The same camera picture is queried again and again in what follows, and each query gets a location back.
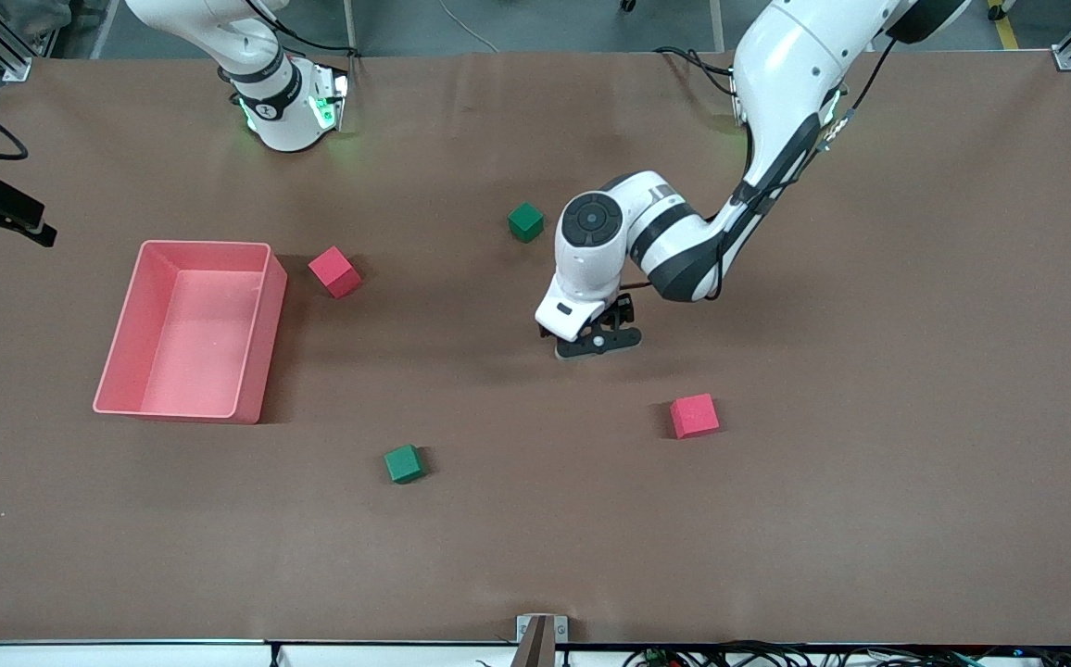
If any white floor cable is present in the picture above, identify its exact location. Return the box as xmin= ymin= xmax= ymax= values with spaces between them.
xmin=438 ymin=0 xmax=499 ymax=53

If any metal bracket with pole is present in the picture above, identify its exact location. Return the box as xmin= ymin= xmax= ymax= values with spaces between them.
xmin=513 ymin=613 xmax=570 ymax=667

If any black left base cable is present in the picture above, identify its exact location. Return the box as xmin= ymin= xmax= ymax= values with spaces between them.
xmin=653 ymin=44 xmax=742 ymax=99

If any pink cube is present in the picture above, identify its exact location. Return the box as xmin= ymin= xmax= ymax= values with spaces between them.
xmin=308 ymin=245 xmax=362 ymax=299
xmin=669 ymin=393 xmax=721 ymax=440

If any tangled cable bundle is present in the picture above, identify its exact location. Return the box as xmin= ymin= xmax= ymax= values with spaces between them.
xmin=624 ymin=639 xmax=1071 ymax=667

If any grey crumpled cover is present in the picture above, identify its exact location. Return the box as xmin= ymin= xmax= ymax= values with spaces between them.
xmin=0 ymin=0 xmax=73 ymax=43

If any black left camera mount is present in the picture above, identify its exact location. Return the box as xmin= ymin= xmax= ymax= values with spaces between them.
xmin=554 ymin=324 xmax=643 ymax=360

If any black right base cable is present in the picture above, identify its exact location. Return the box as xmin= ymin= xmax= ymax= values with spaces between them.
xmin=220 ymin=0 xmax=358 ymax=58

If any pink plastic bin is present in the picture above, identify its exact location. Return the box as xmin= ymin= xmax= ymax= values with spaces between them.
xmin=93 ymin=239 xmax=288 ymax=425

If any brown table cover sheet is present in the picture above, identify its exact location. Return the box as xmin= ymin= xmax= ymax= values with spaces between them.
xmin=0 ymin=51 xmax=1071 ymax=646

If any green cube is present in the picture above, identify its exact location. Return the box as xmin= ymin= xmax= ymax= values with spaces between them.
xmin=508 ymin=202 xmax=546 ymax=244
xmin=384 ymin=444 xmax=426 ymax=485

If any black base cable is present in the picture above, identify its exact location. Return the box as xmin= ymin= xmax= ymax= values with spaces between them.
xmin=220 ymin=0 xmax=358 ymax=58
xmin=653 ymin=44 xmax=742 ymax=99

